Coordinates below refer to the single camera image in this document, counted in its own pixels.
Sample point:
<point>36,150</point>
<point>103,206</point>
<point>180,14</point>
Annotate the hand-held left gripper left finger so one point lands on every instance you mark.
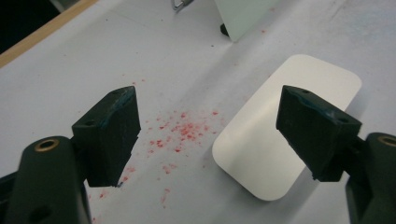
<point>107,140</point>

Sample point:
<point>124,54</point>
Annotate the black whiteboard foot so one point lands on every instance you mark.
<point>224,30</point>

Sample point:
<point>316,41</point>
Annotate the white table cover sheet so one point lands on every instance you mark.
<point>186,62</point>

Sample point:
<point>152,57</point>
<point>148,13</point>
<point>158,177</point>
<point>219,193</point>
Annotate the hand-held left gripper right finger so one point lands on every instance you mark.
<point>314,133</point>

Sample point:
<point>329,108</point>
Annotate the wooden table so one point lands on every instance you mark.
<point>46,29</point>

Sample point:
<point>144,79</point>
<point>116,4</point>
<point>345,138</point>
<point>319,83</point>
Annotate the white rounded whiteboard eraser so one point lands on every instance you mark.
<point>261,152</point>

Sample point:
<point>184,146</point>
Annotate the standing pale whiteboard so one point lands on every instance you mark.
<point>241,15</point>

